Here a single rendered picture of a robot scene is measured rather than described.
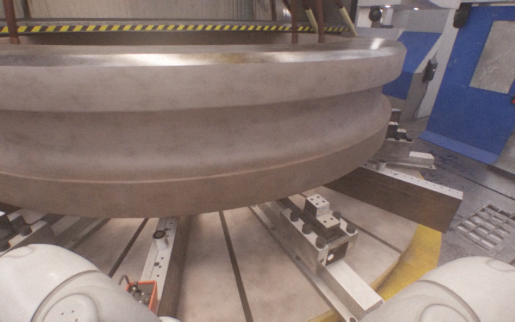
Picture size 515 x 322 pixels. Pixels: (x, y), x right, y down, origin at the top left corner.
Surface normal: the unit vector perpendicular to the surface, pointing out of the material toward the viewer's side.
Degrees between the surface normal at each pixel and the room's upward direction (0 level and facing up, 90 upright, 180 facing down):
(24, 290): 25
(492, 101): 90
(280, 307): 0
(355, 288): 0
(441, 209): 90
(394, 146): 90
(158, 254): 0
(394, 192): 90
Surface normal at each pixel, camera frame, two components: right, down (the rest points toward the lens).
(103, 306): 0.78, -0.61
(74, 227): 0.92, -0.14
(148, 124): 0.12, 0.47
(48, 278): 0.15, -0.82
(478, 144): -0.88, 0.21
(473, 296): -0.07, -0.74
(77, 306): -0.04, -0.57
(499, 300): 0.18, -0.62
